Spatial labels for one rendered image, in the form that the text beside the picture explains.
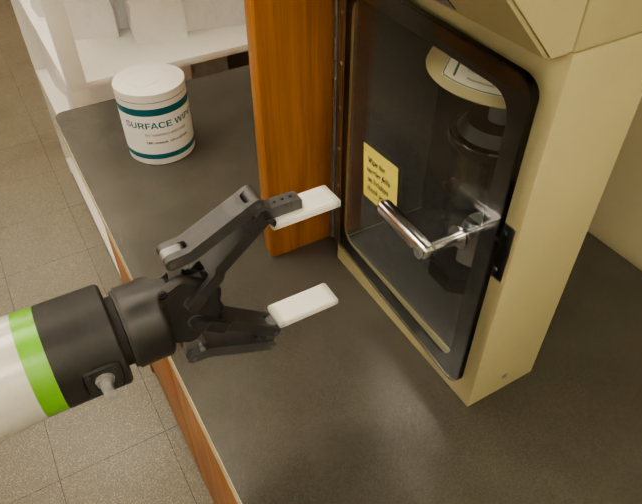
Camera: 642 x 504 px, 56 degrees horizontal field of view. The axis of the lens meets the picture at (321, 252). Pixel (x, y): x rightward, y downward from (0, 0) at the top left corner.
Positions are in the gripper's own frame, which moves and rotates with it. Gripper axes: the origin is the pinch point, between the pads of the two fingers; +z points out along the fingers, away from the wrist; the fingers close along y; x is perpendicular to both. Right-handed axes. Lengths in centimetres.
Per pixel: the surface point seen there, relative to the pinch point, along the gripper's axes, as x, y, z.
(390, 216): 0.2, 1.0, 8.5
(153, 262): 35.2, -25.3, -10.6
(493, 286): -9.4, -4.4, 15.3
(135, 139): 63, -20, -4
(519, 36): -9.1, 23.0, 11.1
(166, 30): 118, -23, 21
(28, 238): 177, -118, -33
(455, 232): -5.2, 0.9, 12.7
